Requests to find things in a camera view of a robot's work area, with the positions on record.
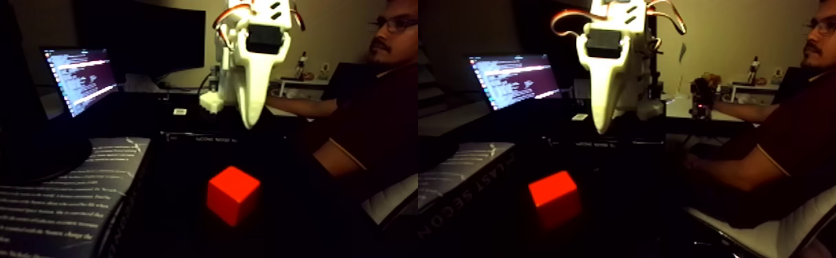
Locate red cube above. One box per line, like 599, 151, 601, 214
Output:
207, 165, 262, 228

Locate dark leader arm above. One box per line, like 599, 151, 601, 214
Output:
688, 70, 721, 138

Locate person's left hand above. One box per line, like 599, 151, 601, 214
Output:
683, 151, 706, 174

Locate black box with white print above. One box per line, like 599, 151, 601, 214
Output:
161, 130, 257, 143

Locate white paper sheets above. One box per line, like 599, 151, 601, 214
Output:
124, 72, 168, 93

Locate black widescreen monitor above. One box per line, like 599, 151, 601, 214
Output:
74, 0, 207, 82

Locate open laptop with lit screen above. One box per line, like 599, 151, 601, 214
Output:
41, 47, 121, 119

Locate black book with white text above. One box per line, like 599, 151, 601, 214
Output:
0, 137, 152, 258

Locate white office chair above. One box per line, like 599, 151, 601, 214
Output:
684, 162, 836, 258

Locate person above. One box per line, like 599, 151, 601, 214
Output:
683, 0, 836, 230

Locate orange servo cable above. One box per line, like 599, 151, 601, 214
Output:
290, 2, 307, 32
212, 3, 236, 46

